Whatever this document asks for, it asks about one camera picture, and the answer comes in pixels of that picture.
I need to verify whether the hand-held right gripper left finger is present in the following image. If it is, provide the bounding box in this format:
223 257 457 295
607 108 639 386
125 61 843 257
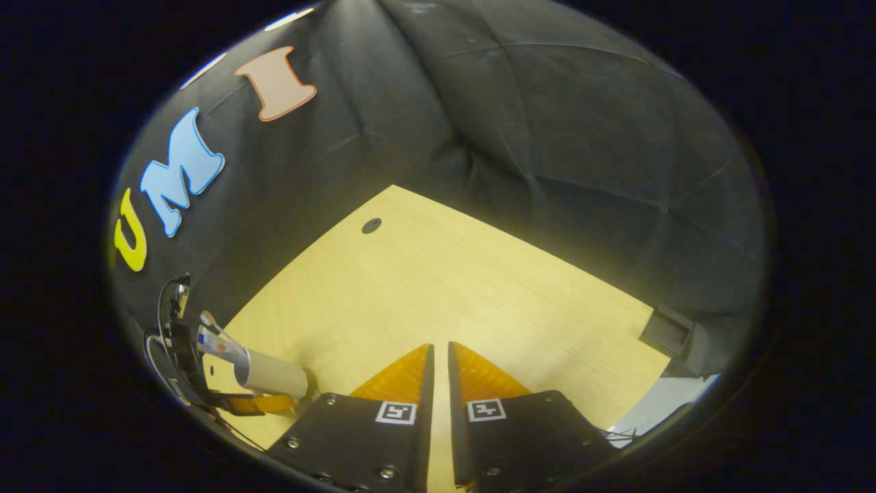
266 342 436 493

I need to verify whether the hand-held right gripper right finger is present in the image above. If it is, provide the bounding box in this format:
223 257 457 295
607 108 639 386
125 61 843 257
448 341 620 493

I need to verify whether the white cup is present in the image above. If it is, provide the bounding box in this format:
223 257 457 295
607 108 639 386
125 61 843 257
233 348 310 399

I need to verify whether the white toothpaste tube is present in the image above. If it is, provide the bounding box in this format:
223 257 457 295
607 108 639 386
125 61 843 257
197 325 247 368

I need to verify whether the dark box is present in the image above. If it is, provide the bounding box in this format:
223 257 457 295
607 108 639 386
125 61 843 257
639 306 693 357

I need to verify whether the black backdrop cloth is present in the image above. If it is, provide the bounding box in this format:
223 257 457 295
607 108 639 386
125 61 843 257
106 0 767 384

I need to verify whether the black cable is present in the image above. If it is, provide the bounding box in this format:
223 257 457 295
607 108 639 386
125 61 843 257
142 273 191 406

